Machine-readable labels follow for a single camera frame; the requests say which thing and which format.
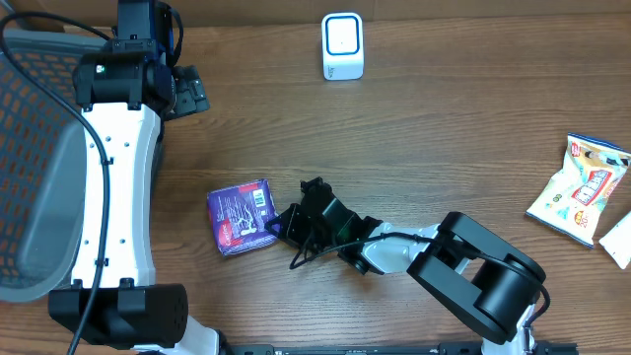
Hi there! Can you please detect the yellow snack bag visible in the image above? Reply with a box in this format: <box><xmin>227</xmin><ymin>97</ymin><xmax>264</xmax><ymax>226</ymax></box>
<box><xmin>526</xmin><ymin>133</ymin><xmax>630</xmax><ymax>248</ymax></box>

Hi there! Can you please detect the white tube with gold cap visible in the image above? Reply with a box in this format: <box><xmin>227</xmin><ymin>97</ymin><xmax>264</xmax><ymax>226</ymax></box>
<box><xmin>599</xmin><ymin>213</ymin><xmax>631</xmax><ymax>269</ymax></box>

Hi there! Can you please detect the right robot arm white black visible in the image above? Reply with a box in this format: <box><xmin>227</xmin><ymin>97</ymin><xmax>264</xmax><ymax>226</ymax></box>
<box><xmin>265</xmin><ymin>177</ymin><xmax>550</xmax><ymax>354</ymax></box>

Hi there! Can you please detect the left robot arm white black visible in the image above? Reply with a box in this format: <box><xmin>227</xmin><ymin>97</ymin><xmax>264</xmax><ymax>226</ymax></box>
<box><xmin>48</xmin><ymin>0</ymin><xmax>221</xmax><ymax>354</ymax></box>

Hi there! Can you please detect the white barcode scanner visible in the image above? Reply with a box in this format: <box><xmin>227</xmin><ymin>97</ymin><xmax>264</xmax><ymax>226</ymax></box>
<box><xmin>321</xmin><ymin>12</ymin><xmax>365</xmax><ymax>81</ymax></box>

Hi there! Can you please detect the grey plastic shopping basket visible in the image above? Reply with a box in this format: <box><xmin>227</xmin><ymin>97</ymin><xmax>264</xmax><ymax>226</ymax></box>
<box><xmin>1</xmin><ymin>58</ymin><xmax>86</xmax><ymax>303</ymax></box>

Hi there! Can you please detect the black rail at table edge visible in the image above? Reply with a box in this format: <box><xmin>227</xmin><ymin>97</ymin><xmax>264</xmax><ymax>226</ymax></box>
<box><xmin>231</xmin><ymin>341</ymin><xmax>579</xmax><ymax>355</ymax></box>

